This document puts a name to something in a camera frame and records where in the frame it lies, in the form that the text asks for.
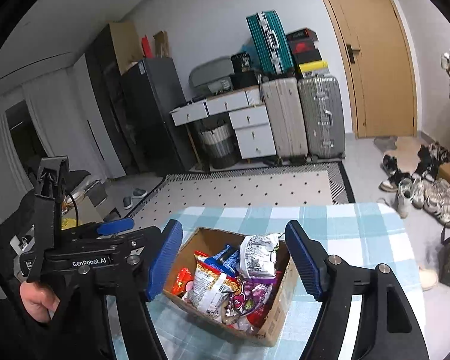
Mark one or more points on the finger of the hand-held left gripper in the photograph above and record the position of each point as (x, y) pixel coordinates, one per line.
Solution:
(114, 227)
(144, 234)

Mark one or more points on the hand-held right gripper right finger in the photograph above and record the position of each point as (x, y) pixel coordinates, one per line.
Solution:
(303, 262)

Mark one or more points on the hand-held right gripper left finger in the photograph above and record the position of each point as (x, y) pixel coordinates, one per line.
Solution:
(165, 260)

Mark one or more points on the large red snack packet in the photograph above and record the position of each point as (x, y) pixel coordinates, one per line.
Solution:
(182, 278)

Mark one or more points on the blue cookie bag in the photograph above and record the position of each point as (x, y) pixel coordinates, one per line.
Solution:
(258, 257)

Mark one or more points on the small white red snack packet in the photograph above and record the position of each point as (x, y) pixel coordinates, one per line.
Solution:
(210, 287)

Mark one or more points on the purple snack packet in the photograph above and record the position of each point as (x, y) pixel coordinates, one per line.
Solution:
(253, 295)

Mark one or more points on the red white balloon glue bag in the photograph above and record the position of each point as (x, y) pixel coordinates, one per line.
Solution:
(249, 320)

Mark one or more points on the person's left hand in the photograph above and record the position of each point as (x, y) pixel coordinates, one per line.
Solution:
(37, 302)

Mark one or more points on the grey slipper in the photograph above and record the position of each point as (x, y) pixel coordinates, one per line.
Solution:
(127, 202)
(138, 194)

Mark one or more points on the checked tablecloth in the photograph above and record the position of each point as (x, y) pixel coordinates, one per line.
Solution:
(360, 232)

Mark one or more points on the dotted white rug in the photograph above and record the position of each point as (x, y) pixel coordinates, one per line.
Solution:
(255, 185)

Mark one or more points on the woven laundry basket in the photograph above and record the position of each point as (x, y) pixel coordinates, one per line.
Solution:
(217, 146)

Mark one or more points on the dark grey refrigerator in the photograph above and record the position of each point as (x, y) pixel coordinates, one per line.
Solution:
(153, 116)

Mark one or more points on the dark tall cabinet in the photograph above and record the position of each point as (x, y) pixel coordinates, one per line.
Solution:
(105, 101)

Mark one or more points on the white shoe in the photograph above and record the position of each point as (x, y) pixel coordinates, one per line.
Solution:
(429, 278)

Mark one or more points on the pile of sneakers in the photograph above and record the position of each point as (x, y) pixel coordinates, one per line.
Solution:
(423, 189)

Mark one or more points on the white dresser with drawers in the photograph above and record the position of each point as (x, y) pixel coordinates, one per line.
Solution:
(228, 120)

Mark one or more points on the beige suitcase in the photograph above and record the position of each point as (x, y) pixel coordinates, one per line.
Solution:
(285, 120)

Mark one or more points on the silver suitcase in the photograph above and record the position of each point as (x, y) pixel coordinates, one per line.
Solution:
(322, 116)

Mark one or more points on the grey door mat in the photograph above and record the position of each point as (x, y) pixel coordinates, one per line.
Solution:
(397, 148)

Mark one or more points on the grey arched mirror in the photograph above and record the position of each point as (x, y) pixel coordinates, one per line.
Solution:
(210, 71)

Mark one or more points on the tall cardboard box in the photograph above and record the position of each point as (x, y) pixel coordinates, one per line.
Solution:
(125, 45)

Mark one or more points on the red flat item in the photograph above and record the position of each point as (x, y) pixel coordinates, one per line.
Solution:
(147, 47)

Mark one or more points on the black storage box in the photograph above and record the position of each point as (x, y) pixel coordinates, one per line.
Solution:
(244, 79)

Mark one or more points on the brown paper bag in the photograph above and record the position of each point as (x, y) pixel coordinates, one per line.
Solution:
(161, 45)

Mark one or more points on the black printed bag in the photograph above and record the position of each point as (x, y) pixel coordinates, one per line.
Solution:
(242, 62)

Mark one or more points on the plain black shoebox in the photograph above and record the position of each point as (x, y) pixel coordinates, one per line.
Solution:
(307, 59)

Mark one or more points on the black shoebox with red print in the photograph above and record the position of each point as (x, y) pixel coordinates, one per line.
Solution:
(304, 48)

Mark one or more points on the wooden door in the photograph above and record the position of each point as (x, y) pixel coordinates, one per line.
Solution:
(371, 52)

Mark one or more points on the teal suitcase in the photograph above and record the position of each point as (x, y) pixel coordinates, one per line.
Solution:
(268, 43)

